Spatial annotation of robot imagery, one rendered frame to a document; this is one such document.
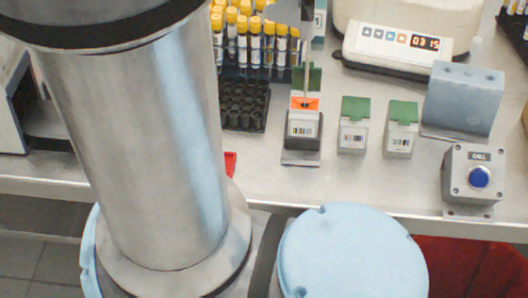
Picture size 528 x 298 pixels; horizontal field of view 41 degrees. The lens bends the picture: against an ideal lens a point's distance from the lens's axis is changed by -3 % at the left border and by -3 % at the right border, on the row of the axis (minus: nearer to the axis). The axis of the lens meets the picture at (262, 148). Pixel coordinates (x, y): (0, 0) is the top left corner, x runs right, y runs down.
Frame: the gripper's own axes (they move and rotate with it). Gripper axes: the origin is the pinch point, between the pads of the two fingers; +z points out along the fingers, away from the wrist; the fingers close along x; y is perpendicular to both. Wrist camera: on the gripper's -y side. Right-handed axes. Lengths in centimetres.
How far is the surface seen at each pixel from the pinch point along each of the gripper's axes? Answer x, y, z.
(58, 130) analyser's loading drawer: 5.0, 33.2, 16.5
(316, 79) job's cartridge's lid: -3.0, -1.2, 10.9
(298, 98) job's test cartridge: -1.0, 0.9, 12.8
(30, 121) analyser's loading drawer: 3.7, 37.8, 16.5
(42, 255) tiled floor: -32, 69, 108
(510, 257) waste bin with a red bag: -15, -43, 66
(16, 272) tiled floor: -25, 75, 108
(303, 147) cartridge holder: 2.4, -0.2, 18.6
